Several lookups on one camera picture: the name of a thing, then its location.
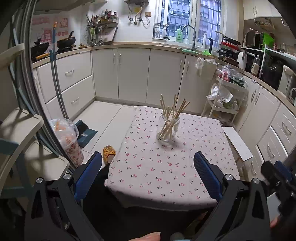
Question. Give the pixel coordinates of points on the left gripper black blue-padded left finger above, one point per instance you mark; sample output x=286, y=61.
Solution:
x=55, y=208

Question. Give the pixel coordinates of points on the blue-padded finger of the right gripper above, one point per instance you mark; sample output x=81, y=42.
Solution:
x=284, y=171

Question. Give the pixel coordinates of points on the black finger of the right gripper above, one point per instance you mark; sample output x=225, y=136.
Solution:
x=272, y=174

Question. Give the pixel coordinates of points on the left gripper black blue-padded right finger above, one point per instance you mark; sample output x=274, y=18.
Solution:
x=241, y=212

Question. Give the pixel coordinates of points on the clear glass jar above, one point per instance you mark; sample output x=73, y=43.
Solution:
x=161, y=124

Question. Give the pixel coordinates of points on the chrome kitchen faucet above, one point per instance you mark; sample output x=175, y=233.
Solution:
x=191, y=35

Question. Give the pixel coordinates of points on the person's right hand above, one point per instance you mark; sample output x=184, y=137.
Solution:
x=274, y=222

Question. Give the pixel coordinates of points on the white stool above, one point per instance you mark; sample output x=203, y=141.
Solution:
x=239, y=145

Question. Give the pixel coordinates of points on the floral trash bin with bag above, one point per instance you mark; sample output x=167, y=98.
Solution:
x=67, y=134

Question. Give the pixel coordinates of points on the yellow patterned slipper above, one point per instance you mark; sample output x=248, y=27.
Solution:
x=108, y=154

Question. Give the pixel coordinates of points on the white rolling storage cart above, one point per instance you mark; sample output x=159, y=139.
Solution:
x=228, y=93

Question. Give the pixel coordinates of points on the blue dustpan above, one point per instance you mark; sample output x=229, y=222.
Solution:
x=85, y=134

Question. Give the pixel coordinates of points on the white electric kettle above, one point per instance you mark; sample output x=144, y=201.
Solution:
x=287, y=81

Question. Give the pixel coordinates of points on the cherry print tablecloth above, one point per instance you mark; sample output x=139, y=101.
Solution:
x=150, y=173

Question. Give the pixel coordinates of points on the microwave oven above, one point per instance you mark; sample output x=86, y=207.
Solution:
x=254, y=40

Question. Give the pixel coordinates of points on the green dish soap bottle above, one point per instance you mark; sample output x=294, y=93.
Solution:
x=179, y=36

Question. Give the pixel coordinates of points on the black wok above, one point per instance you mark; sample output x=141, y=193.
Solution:
x=67, y=42

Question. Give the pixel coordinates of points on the wall utensil rack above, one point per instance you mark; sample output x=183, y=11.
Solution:
x=101, y=29

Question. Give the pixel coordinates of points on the white wall water heater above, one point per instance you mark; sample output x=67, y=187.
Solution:
x=137, y=2

